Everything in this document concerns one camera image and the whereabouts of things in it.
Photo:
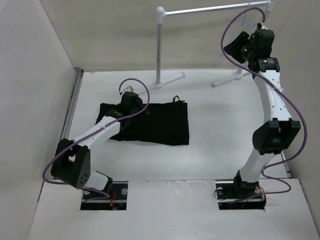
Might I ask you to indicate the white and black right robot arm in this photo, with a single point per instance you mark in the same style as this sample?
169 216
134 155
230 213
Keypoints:
279 129

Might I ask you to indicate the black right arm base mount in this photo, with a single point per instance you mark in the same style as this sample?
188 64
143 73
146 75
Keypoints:
236 196

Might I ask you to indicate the pale blue clothes hanger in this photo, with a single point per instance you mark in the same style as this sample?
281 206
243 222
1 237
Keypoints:
246 24

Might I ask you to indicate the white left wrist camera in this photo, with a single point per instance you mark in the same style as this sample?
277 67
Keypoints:
126 89

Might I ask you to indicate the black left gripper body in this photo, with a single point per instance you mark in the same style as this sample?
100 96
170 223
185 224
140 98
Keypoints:
139 107

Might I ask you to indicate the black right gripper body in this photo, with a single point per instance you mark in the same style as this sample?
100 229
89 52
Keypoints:
241 49

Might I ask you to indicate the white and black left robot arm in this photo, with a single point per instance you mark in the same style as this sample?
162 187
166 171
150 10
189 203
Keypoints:
72 161

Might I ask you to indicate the white metal clothes rack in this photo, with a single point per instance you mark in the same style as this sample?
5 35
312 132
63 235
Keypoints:
188 39

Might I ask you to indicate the black trousers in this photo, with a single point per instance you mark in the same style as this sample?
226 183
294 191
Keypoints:
166 124

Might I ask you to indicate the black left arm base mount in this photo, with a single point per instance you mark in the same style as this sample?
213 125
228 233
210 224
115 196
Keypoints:
117 200

